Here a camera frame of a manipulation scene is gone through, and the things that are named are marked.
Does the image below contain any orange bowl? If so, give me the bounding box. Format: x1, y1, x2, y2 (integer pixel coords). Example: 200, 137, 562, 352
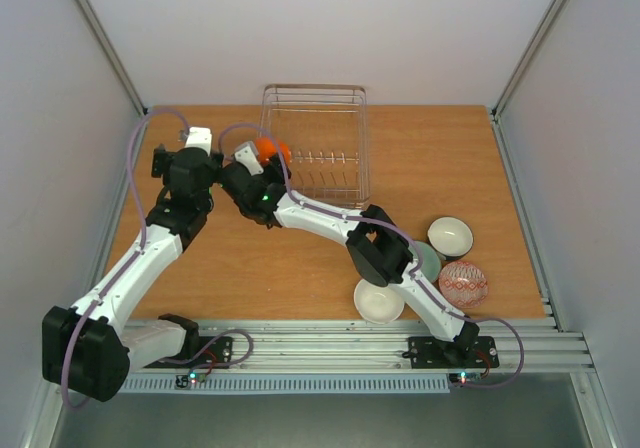
254, 137, 292, 165

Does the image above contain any chrome wire dish rack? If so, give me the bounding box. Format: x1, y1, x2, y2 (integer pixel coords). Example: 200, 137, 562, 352
260, 83, 371, 208

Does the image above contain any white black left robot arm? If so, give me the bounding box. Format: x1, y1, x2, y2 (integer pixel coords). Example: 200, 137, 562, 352
42, 141, 223, 402

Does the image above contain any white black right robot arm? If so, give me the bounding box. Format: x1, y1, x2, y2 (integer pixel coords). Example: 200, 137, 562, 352
220, 157, 479, 366

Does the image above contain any pale green bowl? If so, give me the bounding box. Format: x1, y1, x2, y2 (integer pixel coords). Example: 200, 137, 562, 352
409, 240, 442, 282

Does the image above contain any left small circuit board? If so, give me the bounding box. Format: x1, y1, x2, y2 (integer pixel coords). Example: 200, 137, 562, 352
174, 372, 207, 389

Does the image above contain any small circuit board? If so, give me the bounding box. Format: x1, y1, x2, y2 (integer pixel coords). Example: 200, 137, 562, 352
174, 372, 207, 389
449, 371, 483, 386

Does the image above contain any white bowl dark exterior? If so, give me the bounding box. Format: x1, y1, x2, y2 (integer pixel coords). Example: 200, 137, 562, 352
427, 217, 474, 262

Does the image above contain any red patterned bowl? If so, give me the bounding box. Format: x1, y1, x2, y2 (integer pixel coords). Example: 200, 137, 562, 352
438, 260, 489, 309

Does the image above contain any right small circuit board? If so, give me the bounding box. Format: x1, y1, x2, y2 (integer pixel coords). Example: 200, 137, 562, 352
449, 371, 483, 386

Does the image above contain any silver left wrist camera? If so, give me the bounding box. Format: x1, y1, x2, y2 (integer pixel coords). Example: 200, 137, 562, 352
180, 127, 213, 155

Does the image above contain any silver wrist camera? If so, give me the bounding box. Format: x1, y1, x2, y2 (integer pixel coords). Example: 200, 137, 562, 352
180, 127, 213, 155
233, 141, 264, 176

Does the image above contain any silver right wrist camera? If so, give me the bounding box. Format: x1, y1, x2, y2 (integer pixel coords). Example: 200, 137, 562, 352
233, 141, 264, 176

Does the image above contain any aluminium extrusion rail base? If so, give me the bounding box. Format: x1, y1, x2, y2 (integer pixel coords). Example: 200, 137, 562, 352
199, 317, 595, 373

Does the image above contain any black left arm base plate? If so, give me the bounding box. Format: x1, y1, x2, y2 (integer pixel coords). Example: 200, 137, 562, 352
145, 336, 233, 369

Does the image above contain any grey slotted cable duct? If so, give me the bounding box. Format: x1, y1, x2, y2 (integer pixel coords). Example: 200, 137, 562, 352
120, 372, 449, 396

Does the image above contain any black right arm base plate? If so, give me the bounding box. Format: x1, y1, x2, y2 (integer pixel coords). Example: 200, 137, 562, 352
402, 336, 500, 369

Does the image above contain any left aluminium frame post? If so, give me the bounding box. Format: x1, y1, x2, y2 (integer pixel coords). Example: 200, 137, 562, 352
73, 0, 148, 115

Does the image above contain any aluminium frame post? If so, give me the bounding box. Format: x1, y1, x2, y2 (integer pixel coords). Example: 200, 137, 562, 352
73, 0, 148, 115
491, 0, 587, 119

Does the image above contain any right aluminium frame post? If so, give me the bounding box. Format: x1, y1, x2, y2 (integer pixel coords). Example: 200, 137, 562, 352
491, 0, 587, 119

